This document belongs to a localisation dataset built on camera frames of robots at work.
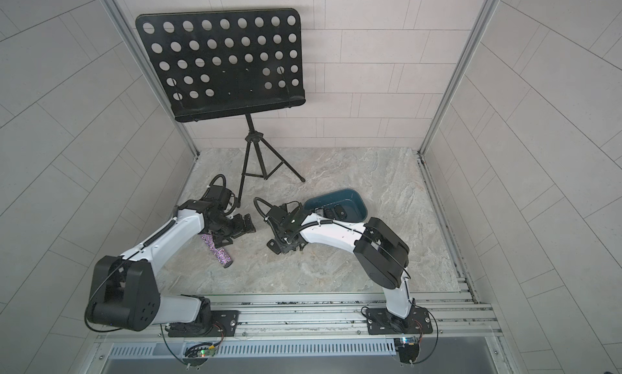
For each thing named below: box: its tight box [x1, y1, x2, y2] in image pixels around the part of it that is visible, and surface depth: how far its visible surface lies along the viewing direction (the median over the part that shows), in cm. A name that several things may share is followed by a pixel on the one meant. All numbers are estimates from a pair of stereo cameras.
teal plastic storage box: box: [303, 188, 368, 222], surface depth 98 cm
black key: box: [333, 204, 348, 220], surface depth 98 cm
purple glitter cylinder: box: [200, 233, 234, 269], surface depth 83 cm
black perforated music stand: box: [136, 8, 307, 209], surface depth 64 cm
